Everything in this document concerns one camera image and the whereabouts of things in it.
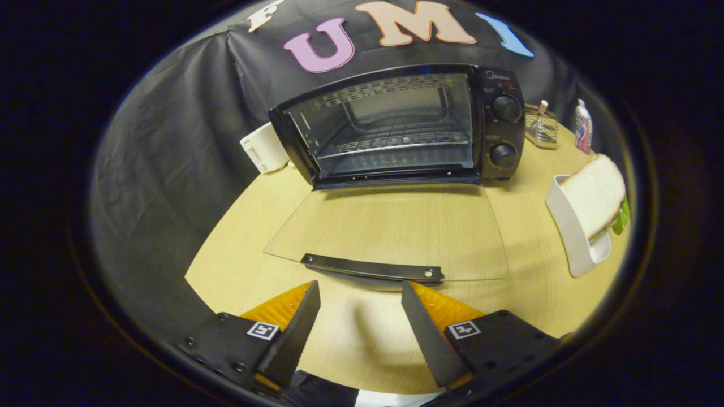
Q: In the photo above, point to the lettuce sandwich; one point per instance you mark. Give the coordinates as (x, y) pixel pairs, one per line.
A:
(597, 195)

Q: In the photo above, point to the white rectangular tray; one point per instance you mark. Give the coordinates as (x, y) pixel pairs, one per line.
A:
(571, 237)

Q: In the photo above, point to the clear ribbed glass container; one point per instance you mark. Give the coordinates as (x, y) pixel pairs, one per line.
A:
(541, 131)

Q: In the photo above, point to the white pop-up toaster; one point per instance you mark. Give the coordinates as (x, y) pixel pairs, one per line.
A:
(264, 148)

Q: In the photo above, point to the brown stick white tip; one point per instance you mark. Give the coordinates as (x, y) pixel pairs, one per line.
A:
(542, 107)

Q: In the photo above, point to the pink label drink bottle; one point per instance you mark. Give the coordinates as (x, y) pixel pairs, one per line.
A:
(583, 127)

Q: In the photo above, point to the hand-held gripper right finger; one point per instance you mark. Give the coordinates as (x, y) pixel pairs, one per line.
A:
(430, 339)

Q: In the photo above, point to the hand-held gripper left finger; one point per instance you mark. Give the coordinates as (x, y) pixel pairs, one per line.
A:
(294, 339)

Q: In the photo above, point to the black toaster oven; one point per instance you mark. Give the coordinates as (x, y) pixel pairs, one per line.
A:
(503, 135)

